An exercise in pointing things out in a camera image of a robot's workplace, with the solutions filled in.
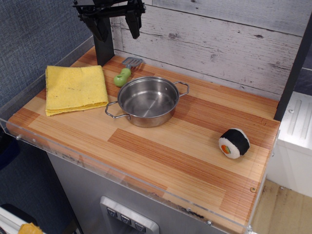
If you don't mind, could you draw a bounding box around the silver dispenser button panel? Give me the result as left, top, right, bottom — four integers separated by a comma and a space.
100, 196, 160, 234

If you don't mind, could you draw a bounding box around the yellow folded cloth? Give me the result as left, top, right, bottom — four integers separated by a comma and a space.
45, 65, 109, 117

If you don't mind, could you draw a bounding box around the green handled toy spatula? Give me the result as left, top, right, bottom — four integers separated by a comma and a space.
114, 57, 143, 87

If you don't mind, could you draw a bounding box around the yellow object bottom left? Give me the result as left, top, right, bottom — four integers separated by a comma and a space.
18, 223, 43, 234

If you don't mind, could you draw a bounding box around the stainless steel pot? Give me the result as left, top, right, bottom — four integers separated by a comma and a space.
105, 77, 190, 128

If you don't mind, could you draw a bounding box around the white side cabinet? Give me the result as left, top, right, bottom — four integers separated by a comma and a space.
267, 92, 312, 197

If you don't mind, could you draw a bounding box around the plush sushi roll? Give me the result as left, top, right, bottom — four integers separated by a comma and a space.
218, 128, 250, 159

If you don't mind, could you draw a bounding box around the clear acrylic guard rail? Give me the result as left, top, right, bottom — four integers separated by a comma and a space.
0, 36, 281, 234

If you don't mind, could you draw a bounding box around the black vertical post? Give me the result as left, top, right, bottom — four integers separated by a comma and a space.
94, 18, 115, 66

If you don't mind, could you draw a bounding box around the black right frame post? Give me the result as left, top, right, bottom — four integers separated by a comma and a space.
274, 16, 312, 121

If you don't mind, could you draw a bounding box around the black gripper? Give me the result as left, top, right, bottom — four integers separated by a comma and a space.
72, 0, 146, 42

